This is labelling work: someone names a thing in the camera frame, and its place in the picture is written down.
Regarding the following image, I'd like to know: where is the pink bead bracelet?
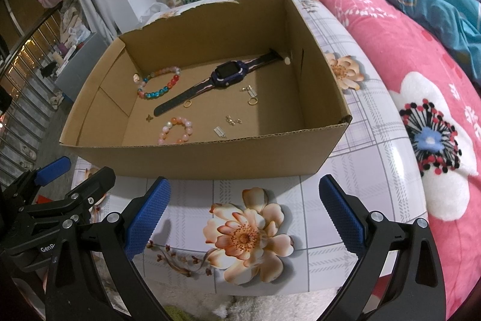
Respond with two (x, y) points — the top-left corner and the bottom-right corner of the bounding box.
(158, 117), (195, 146)

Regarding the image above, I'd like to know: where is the multicolour bead bracelet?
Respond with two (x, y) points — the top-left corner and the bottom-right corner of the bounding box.
(133, 66), (182, 100)

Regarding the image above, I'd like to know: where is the blue patterned quilt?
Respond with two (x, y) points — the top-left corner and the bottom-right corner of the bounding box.
(379, 0), (481, 81)

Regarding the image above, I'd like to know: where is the white fluffy rug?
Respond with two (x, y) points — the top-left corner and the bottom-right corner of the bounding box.
(210, 285), (339, 321)

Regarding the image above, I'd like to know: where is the plaid floral tablecloth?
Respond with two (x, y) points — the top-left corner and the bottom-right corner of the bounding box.
(71, 0), (429, 297)

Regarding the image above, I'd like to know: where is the green floral cloth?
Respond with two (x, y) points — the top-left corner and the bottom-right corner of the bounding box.
(163, 305), (205, 321)

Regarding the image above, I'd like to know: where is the beige hanging cloth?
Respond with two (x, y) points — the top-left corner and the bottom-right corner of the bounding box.
(60, 0), (91, 47)

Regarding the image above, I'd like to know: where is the purple watch with striped strap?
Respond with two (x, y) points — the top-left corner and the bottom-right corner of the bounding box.
(154, 49), (283, 117)

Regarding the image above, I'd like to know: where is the pink flower blanket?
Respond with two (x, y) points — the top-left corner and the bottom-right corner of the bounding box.
(291, 0), (481, 321)

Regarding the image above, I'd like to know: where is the metal window grille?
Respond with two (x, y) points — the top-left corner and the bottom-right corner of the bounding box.
(0, 14), (89, 175)

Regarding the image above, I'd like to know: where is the brown cardboard box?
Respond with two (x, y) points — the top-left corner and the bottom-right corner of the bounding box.
(59, 0), (353, 181)

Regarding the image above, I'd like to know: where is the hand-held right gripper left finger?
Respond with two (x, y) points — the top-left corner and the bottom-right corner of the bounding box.
(44, 176), (172, 321)

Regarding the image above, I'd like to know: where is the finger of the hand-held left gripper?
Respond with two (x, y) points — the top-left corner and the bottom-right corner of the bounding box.
(17, 167), (115, 231)
(0, 156), (72, 211)

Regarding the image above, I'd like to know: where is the white plastic bag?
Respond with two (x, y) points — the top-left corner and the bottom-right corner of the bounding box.
(140, 2), (171, 23)

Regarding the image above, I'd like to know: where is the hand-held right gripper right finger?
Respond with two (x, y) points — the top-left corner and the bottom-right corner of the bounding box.
(317, 174), (449, 321)

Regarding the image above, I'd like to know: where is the grey cabinet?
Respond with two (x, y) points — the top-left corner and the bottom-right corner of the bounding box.
(56, 32), (110, 101)

